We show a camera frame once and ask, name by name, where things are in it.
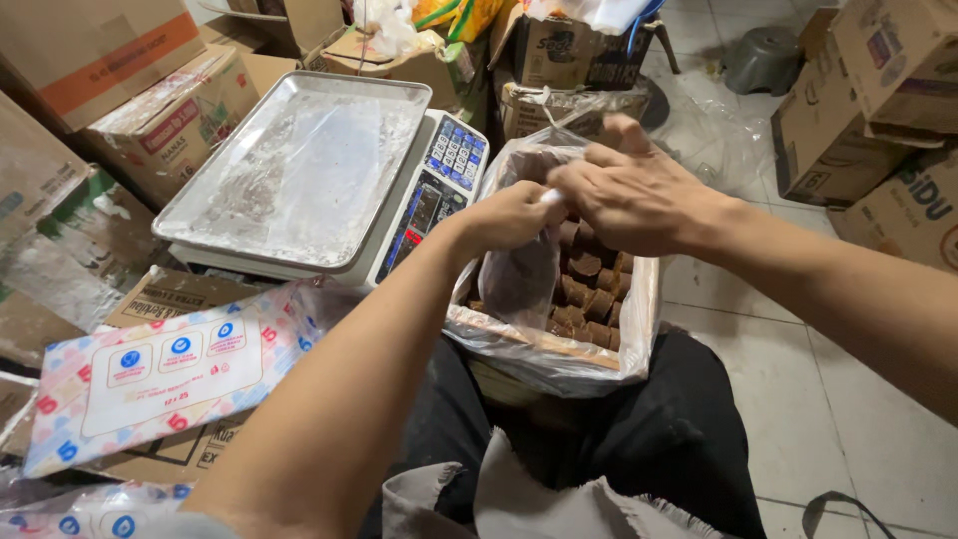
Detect person's right hand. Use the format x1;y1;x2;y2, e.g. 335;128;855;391
546;112;724;259

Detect person's left hand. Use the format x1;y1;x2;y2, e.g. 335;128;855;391
457;181;568;257

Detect small clear bag of palm sugar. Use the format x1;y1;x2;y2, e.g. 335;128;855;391
477;187;564;332

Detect pile of brown palm sugar blocks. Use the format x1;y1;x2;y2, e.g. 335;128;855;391
466;146;637;353

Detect taped brown cardboard box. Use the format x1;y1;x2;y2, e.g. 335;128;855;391
492;73;654;145

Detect white digital scale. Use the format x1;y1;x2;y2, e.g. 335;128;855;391
168;108;491;289

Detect large clear plastic liner bag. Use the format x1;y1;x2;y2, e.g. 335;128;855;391
442;126;666;399

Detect black printed cardboard box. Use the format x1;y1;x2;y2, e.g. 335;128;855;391
488;0;667;92

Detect cardboard box holding palm sugar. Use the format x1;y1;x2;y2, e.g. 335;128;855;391
448;299;624;411

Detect crumpled clear plastic sheet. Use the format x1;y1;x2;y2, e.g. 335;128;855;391
642;71;781;197

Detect cardboard box with plastic bags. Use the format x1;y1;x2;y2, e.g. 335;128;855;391
320;0;504;115

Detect person's black trousers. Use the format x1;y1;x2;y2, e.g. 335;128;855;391
358;325;769;539

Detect metal weighing tray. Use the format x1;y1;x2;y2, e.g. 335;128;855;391
151;71;434;274

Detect grey plastic stool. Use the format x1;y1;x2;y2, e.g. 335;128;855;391
721;26;803;97

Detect person's frayed grey shirt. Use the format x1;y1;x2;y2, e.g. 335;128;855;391
380;427;723;539

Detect tall brown cardboard box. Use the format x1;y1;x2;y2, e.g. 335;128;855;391
771;7;916;208

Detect plain open cardboard box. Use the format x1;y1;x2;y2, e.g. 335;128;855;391
196;0;347;98

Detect cardboard box with green lettering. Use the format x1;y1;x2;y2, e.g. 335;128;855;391
826;146;958;275

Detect flat brown cardboard box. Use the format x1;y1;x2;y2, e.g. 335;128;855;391
0;266;264;486

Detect cardboard box with red label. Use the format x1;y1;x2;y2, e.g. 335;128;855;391
77;43;261;209

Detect cardboard box with purple print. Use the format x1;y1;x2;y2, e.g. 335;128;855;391
829;0;958;148

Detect colourful pack of plastic bags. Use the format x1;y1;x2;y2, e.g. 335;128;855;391
21;278;353;480
0;479;197;539

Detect cardboard box with orange stripe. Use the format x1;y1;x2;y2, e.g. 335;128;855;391
0;0;208;134

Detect dusty cardboard box with green print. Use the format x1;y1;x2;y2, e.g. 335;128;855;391
0;90;181;369

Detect black strap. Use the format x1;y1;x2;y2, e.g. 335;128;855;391
801;490;899;539

